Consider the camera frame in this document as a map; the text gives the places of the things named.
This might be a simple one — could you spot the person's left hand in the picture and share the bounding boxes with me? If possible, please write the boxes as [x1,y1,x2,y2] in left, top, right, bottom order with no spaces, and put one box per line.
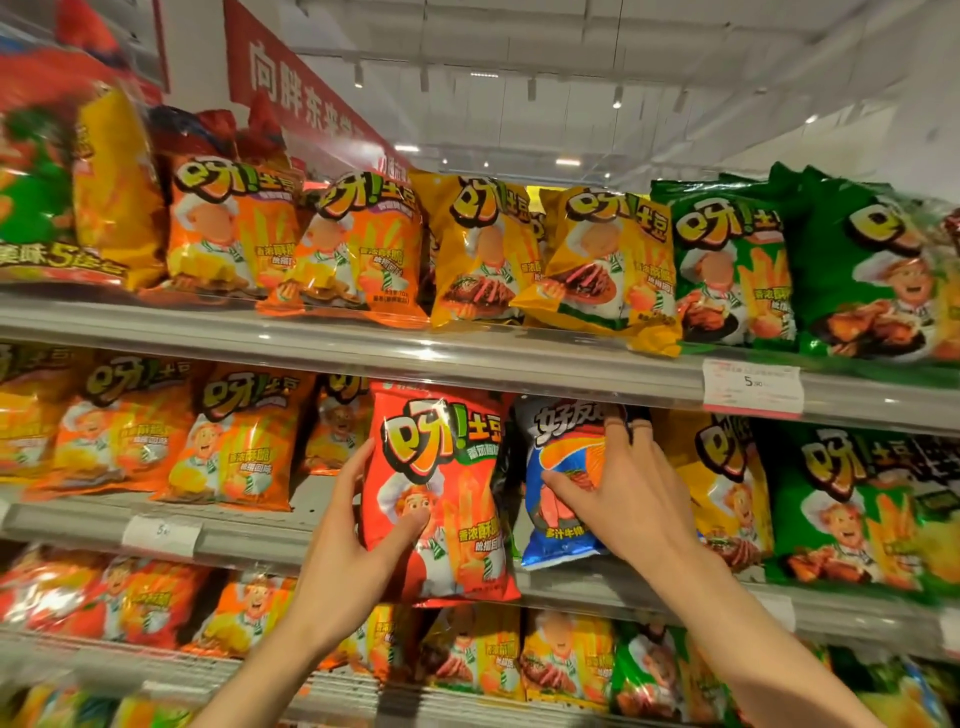
[288,438,433,655]

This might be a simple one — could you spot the person's right hand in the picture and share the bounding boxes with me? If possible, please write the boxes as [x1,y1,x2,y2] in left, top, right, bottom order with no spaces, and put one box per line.
[541,410,725,594]

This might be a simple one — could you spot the blue steak-print chips bag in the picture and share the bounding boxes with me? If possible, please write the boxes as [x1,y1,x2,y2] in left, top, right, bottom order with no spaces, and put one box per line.
[513,397,628,571]

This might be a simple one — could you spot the red tomato-print chips bag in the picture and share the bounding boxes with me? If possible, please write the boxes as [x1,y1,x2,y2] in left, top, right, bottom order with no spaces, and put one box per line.
[359,382,523,607]

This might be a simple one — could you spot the green chip bags group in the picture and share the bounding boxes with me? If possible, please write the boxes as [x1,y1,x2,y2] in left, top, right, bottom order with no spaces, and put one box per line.
[611,161,960,728]

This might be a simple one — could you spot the shelf snack bags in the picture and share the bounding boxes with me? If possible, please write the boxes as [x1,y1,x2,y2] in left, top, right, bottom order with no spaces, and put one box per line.
[410,170,775,712]

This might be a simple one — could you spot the grey metal store shelf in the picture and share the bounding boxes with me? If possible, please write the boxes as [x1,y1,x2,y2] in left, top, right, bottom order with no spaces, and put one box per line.
[0,292,960,728]

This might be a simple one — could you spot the yellow chef-print chips bag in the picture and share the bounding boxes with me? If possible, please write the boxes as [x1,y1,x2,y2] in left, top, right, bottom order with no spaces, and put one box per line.
[0,343,90,485]

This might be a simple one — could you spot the person's right forearm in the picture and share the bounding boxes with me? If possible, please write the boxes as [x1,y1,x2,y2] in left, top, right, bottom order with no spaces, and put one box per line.
[656,554,890,728]

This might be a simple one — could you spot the white price label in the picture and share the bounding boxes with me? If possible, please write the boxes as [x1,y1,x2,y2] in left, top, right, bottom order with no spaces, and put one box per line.
[755,593,798,633]
[702,358,805,421]
[121,514,204,559]

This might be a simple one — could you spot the red hanging banner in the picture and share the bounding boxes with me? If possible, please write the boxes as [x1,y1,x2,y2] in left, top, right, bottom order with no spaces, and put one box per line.
[223,0,412,181]

